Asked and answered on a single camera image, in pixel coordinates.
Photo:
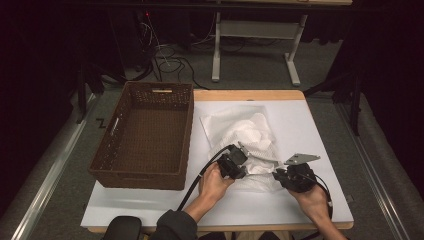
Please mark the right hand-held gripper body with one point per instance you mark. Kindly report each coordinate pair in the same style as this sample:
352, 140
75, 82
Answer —
300, 178

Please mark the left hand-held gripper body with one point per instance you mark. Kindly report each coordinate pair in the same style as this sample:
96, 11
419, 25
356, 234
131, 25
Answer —
231, 160

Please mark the white mesh laundry bag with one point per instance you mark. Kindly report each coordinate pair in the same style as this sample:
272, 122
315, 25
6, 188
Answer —
240, 130

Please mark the brown wicker basket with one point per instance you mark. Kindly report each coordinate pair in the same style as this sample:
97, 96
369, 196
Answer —
146, 140

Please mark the person's left hand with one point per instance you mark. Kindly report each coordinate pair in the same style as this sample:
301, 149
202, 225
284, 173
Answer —
211, 188

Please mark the person's right hand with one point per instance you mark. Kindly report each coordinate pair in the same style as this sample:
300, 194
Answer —
313, 203

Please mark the person's legs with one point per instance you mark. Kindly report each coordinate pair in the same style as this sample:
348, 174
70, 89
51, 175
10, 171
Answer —
233, 236

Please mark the black metal stand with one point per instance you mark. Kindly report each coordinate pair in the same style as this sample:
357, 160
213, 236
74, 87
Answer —
356, 100
81, 93

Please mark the black chair armrest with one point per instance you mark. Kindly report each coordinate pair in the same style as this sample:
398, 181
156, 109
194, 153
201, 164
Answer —
121, 228

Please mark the white-framed desk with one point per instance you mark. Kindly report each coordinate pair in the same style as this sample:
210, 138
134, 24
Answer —
256, 29

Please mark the metal floor rail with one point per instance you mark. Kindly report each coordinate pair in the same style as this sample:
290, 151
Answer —
50, 180
373, 173

